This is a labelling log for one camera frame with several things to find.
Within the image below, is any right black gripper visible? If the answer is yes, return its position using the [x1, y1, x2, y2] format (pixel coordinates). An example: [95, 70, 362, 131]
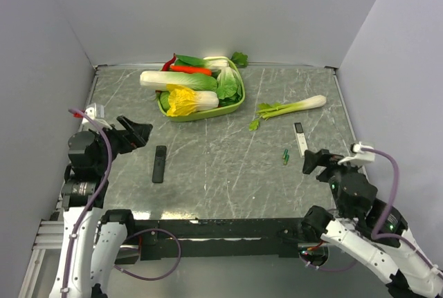
[300, 147, 360, 215]

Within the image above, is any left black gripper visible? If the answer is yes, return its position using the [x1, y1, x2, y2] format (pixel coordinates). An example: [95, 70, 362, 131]
[90, 114, 152, 172]

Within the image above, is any black remote control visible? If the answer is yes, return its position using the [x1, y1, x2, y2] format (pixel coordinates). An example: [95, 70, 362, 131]
[152, 145, 167, 183]

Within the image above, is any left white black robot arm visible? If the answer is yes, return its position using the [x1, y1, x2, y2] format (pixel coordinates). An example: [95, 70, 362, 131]
[49, 115, 152, 297]

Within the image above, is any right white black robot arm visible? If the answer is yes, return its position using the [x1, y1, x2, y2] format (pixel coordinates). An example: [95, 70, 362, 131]
[301, 143, 442, 297]

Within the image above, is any white remote battery cover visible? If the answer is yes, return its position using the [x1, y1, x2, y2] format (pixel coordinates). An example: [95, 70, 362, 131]
[293, 122, 308, 158]

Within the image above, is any long white green cabbage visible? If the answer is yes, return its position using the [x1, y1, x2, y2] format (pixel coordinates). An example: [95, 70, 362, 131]
[140, 71, 217, 91]

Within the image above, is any yellow leaf cabbage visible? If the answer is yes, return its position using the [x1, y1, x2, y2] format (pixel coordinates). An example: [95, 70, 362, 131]
[166, 84, 219, 117]

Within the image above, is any green plastic tray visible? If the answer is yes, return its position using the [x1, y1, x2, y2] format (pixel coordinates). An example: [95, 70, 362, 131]
[170, 53, 248, 122]

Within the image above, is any celery stalk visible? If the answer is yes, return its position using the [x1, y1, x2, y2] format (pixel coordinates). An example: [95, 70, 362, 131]
[248, 95, 327, 131]

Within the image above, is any dark red chili pepper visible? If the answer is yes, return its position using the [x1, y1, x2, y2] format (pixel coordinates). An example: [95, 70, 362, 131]
[161, 53, 177, 71]

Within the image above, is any orange red chili pepper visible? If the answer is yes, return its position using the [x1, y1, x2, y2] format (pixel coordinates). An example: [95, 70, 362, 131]
[170, 65, 212, 76]

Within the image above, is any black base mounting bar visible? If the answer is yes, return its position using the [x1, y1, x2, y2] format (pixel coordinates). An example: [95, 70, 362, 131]
[124, 218, 320, 261]

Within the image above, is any green lettuce leaf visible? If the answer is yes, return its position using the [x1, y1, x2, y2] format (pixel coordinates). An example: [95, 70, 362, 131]
[216, 67, 242, 100]

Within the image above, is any bok choy in tray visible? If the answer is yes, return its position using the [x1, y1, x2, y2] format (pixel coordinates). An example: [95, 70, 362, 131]
[174, 55, 230, 72]

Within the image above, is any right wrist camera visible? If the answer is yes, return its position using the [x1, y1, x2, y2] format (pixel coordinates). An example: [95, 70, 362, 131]
[337, 142, 375, 167]

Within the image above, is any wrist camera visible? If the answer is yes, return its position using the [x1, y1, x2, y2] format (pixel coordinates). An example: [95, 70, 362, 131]
[82, 103, 111, 131]
[337, 142, 375, 167]

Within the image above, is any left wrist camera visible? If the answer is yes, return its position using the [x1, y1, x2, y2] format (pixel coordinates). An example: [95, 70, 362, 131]
[82, 103, 111, 131]

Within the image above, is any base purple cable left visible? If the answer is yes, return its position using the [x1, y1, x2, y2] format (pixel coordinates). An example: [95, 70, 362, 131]
[113, 228, 182, 281]

